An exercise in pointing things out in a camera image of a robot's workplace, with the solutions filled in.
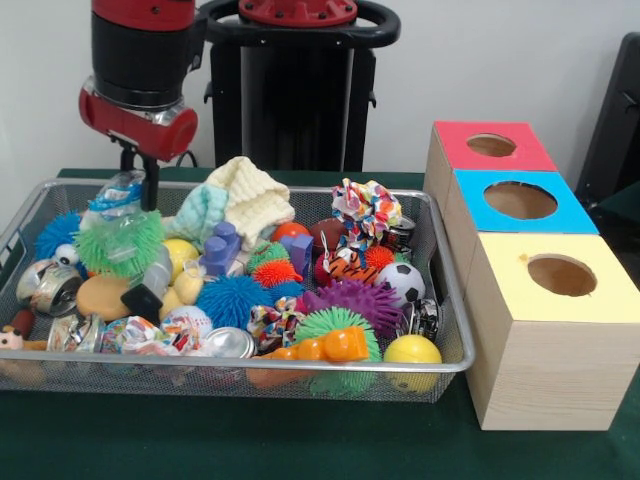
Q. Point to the blue spiky ball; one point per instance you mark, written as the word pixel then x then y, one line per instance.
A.
pixel 232 300

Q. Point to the wooden box with three holes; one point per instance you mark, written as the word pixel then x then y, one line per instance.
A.
pixel 550 375

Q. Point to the clear plastic bottle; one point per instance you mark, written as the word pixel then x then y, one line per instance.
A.
pixel 117 197

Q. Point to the cream knitted cloth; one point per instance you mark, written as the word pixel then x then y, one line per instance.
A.
pixel 250 200

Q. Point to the silver toy robot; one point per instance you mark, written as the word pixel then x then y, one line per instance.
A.
pixel 145 297

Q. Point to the yellow ball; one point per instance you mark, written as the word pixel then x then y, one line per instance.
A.
pixel 412 350

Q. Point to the purple spiky ball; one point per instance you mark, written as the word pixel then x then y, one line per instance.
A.
pixel 360 300

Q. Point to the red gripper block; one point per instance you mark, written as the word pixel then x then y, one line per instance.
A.
pixel 150 132

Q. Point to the black flat panel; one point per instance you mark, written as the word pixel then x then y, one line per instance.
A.
pixel 615 125

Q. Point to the small soccer ball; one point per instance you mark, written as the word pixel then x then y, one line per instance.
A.
pixel 400 282

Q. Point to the dark green tablecloth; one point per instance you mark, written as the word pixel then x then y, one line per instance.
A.
pixel 250 440
pixel 622 205

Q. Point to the green spiky ball with eyes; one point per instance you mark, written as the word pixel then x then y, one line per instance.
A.
pixel 120 245

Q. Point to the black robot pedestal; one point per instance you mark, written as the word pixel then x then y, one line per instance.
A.
pixel 300 100

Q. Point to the orange toy block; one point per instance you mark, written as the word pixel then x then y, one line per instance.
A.
pixel 340 345

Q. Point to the clear mesh bin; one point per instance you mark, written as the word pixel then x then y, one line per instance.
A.
pixel 452 320

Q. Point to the colourful patterned cloth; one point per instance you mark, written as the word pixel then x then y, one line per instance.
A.
pixel 367 207

